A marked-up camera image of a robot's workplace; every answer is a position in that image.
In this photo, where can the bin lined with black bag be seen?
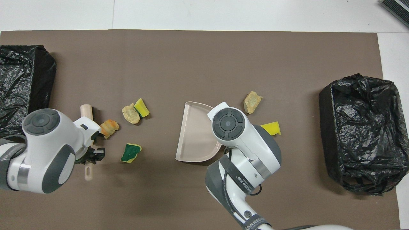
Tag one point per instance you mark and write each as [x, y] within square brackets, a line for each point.
[367, 127]
[19, 80]

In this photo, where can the yellow wedge sponge piece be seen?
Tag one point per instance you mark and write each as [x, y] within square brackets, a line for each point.
[142, 108]

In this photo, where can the green and yellow sponge piece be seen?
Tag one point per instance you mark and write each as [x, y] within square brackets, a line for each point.
[130, 153]

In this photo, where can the brown table mat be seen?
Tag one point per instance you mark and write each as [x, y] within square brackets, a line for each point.
[223, 51]

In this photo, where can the pale greenish bread chunk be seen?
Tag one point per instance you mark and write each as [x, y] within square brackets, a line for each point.
[252, 102]

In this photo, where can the dark ribbed device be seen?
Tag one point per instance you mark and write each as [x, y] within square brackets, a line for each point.
[397, 8]

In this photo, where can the yellow notched sponge piece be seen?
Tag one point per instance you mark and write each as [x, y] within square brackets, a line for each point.
[273, 127]

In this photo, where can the beige hand brush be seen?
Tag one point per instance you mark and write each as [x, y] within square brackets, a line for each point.
[86, 111]

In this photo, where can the beige plastic dustpan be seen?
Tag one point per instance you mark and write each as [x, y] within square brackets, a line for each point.
[195, 134]

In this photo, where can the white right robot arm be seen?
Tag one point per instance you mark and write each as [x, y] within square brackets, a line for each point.
[246, 140]

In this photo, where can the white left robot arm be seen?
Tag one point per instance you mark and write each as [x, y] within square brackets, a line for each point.
[48, 153]

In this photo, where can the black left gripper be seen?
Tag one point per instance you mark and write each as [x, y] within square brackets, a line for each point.
[85, 155]

